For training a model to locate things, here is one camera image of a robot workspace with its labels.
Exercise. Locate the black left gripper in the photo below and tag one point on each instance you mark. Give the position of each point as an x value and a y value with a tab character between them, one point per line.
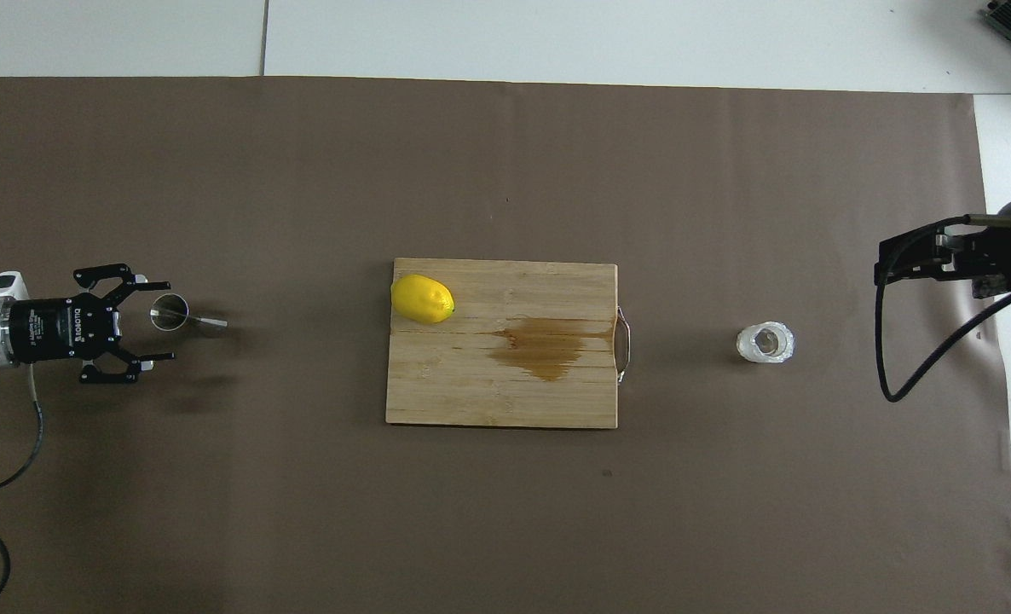
54	328

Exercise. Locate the steel double jigger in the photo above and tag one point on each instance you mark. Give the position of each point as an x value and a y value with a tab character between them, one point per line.
169	311

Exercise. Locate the clear textured glass cup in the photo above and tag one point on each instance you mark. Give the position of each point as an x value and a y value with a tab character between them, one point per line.
765	343

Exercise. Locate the brown paper table mat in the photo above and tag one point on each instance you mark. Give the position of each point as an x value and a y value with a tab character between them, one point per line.
301	477

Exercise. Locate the yellow lemon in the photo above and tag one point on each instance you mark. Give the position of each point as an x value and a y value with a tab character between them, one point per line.
422	298

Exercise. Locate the wooden cutting board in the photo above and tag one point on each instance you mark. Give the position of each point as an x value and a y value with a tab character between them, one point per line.
471	384

